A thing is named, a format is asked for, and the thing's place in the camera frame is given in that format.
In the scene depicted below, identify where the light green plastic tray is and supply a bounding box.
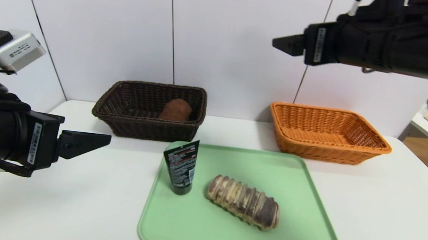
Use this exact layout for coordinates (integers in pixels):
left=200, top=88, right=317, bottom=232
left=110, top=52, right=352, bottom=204
left=136, top=137, right=353, bottom=240

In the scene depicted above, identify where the dark green cosmetic tube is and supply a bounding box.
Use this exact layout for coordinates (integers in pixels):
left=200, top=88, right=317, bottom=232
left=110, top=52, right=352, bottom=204
left=159, top=136, right=200, bottom=196

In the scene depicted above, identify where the marbled sliced bread loaf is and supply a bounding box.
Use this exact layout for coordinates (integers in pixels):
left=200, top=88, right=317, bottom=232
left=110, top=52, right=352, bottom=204
left=203, top=173, right=284, bottom=232

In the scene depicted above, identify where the orange wicker basket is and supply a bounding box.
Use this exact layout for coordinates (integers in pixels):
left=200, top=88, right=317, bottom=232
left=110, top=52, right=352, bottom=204
left=265, top=101, right=396, bottom=169

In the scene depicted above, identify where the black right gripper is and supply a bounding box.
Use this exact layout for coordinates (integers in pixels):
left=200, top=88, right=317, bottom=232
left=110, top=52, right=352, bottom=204
left=270, top=6, right=387, bottom=74

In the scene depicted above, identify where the dark brown wicker basket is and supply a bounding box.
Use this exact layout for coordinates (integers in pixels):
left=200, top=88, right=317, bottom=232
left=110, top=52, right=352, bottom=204
left=89, top=76, right=209, bottom=146

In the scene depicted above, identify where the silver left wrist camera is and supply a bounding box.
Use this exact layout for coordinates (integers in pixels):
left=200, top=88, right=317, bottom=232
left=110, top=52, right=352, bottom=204
left=0, top=28, right=49, bottom=77

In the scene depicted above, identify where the brown towel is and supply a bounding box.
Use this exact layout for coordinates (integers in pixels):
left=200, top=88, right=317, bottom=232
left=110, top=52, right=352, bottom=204
left=159, top=96, right=194, bottom=124

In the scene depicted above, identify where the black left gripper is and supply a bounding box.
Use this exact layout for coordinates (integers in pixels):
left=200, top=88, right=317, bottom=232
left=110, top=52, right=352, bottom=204
left=0, top=106, right=114, bottom=179

